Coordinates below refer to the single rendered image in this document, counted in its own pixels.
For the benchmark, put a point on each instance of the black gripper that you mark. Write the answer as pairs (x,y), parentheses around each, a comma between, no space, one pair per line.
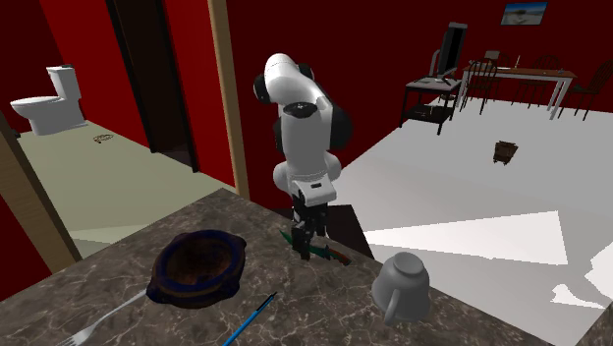
(306,214)

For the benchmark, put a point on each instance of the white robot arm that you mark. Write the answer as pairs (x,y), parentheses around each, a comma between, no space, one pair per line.
(306,139)

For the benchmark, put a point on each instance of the green and red knife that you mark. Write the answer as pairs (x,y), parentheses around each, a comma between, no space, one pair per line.
(327,252)

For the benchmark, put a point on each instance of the dark robot stand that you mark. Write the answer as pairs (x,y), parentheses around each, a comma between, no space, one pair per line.
(345,229)

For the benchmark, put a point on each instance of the blue pen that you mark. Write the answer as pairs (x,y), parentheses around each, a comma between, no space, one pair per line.
(250,319)

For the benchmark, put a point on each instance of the dark blue bowl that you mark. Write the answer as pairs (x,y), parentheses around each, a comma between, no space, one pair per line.
(197,267)

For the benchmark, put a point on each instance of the grey mug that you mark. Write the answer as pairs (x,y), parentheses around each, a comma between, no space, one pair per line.
(403,286)

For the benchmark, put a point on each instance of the black side table with monitor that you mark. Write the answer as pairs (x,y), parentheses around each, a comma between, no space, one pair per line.
(438,86)

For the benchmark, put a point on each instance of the silver fork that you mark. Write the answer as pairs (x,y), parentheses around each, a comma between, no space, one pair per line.
(98,321)

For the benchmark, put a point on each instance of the small brown basket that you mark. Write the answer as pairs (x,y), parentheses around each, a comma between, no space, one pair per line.
(505,152)

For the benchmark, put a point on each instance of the dark doorway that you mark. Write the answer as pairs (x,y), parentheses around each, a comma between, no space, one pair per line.
(152,76)

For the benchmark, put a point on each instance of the dark wooden chair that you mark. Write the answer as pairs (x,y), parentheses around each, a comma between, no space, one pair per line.
(480,79)
(591,88)
(540,79)

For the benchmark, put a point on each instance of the wooden dining table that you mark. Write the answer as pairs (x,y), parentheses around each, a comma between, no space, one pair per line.
(531,76)

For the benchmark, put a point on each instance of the white toilet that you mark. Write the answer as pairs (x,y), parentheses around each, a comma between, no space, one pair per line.
(50,104)

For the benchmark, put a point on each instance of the framed wall picture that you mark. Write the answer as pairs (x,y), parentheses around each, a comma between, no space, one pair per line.
(524,13)

